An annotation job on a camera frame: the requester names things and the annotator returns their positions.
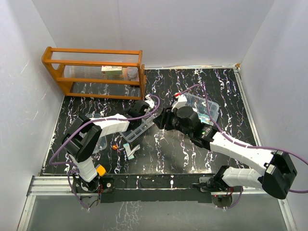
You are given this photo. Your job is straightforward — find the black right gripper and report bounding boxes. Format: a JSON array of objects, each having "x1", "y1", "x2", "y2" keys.
[{"x1": 154, "y1": 105, "x2": 192, "y2": 137}]

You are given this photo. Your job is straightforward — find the clear divider tray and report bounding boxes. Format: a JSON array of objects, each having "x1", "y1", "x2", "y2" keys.
[{"x1": 120, "y1": 115, "x2": 154, "y2": 143}]

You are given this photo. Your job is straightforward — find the clear first aid box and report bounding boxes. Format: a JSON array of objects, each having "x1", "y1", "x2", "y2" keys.
[{"x1": 184, "y1": 92, "x2": 219, "y2": 125}]

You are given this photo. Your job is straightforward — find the teal white sachet strips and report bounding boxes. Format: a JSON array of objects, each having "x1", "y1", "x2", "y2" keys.
[{"x1": 123, "y1": 143, "x2": 140, "y2": 160}]

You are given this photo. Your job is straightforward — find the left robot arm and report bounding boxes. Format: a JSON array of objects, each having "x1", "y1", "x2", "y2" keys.
[{"x1": 64, "y1": 99, "x2": 154, "y2": 192}]

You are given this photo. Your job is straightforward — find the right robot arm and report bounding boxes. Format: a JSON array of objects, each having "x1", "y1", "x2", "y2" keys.
[{"x1": 153, "y1": 106, "x2": 297, "y2": 199}]

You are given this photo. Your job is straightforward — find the green white medicine box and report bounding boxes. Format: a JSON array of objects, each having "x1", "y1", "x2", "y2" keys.
[{"x1": 101, "y1": 65, "x2": 122, "y2": 76}]

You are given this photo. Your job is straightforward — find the small clear round jar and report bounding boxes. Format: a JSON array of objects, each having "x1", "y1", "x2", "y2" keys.
[{"x1": 127, "y1": 67, "x2": 138, "y2": 80}]

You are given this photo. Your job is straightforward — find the orange wooden shelf rack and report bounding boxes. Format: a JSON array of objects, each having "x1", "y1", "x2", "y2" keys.
[{"x1": 41, "y1": 47, "x2": 146, "y2": 100}]

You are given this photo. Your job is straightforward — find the clear box lid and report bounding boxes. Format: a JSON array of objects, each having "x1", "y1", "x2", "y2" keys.
[{"x1": 71, "y1": 114, "x2": 107, "y2": 154}]

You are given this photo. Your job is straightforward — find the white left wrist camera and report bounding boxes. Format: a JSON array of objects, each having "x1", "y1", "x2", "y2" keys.
[{"x1": 145, "y1": 94, "x2": 155, "y2": 109}]

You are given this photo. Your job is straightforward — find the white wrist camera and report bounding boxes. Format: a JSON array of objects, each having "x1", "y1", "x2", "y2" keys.
[
  {"x1": 145, "y1": 94, "x2": 155, "y2": 109},
  {"x1": 172, "y1": 92, "x2": 187, "y2": 111}
]

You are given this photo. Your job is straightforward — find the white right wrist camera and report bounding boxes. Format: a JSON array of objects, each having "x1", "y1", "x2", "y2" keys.
[{"x1": 172, "y1": 92, "x2": 187, "y2": 111}]

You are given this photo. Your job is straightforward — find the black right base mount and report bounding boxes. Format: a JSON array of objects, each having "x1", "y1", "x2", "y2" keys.
[{"x1": 190, "y1": 177, "x2": 230, "y2": 192}]

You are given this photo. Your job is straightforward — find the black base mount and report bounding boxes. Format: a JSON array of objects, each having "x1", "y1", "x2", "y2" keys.
[
  {"x1": 190, "y1": 177, "x2": 230, "y2": 192},
  {"x1": 73, "y1": 174, "x2": 115, "y2": 194}
]

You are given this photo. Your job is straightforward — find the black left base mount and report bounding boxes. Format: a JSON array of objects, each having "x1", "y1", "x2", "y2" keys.
[{"x1": 73, "y1": 174, "x2": 115, "y2": 194}]

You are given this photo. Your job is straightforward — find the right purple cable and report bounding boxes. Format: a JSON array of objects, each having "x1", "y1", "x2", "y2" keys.
[{"x1": 177, "y1": 84, "x2": 308, "y2": 209}]

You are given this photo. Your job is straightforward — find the purple cable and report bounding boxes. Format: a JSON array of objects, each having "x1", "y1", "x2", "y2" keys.
[
  {"x1": 177, "y1": 84, "x2": 308, "y2": 209},
  {"x1": 49, "y1": 95, "x2": 161, "y2": 209}
]

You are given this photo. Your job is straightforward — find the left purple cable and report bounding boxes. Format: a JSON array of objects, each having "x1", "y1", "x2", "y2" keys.
[{"x1": 49, "y1": 95, "x2": 161, "y2": 209}]

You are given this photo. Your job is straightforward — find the aluminium frame rail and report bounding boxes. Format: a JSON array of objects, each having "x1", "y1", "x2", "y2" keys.
[{"x1": 18, "y1": 174, "x2": 297, "y2": 231}]

